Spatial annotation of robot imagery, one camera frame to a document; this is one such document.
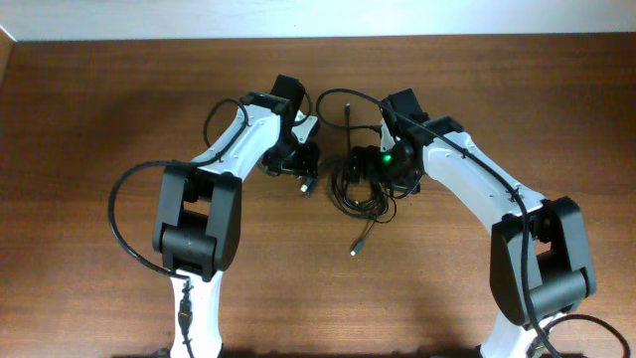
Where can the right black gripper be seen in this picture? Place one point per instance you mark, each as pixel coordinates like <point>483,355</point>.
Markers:
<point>371,154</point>

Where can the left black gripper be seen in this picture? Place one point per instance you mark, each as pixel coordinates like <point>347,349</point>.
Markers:
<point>305,166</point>

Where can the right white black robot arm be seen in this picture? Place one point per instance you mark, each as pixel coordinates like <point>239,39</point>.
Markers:
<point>541,267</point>

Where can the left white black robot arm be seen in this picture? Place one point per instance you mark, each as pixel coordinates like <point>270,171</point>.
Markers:
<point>197,227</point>

